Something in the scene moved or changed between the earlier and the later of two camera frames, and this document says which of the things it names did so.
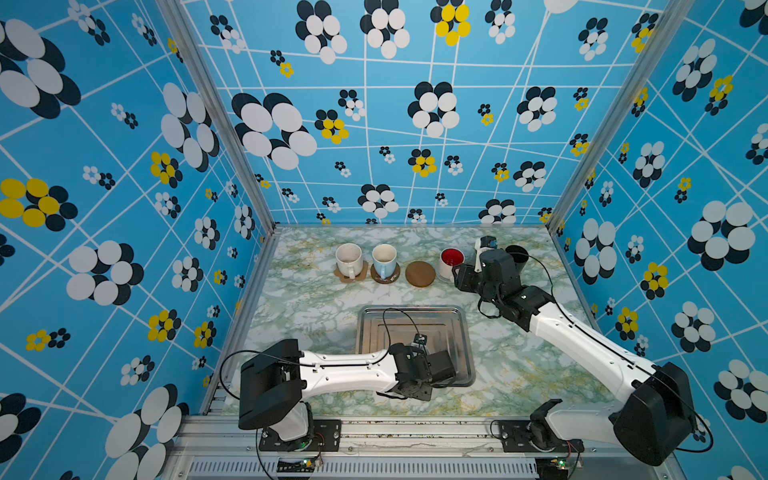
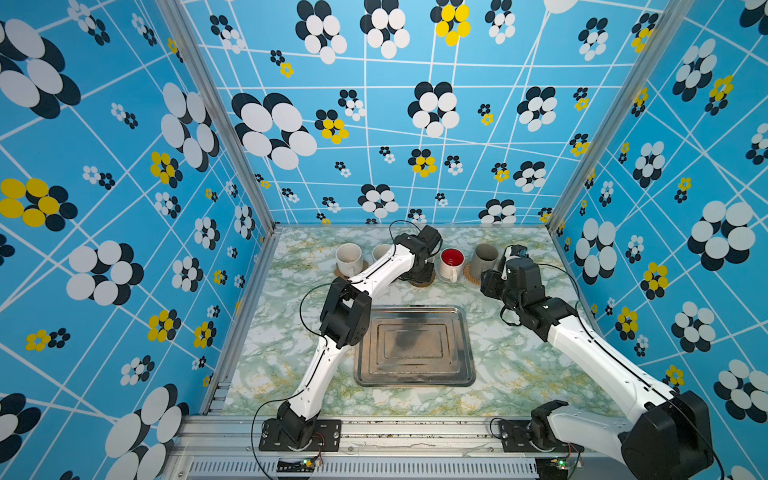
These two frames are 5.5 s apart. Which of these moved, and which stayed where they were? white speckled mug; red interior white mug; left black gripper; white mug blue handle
Moved: left black gripper
Stayed: white speckled mug; red interior white mug; white mug blue handle
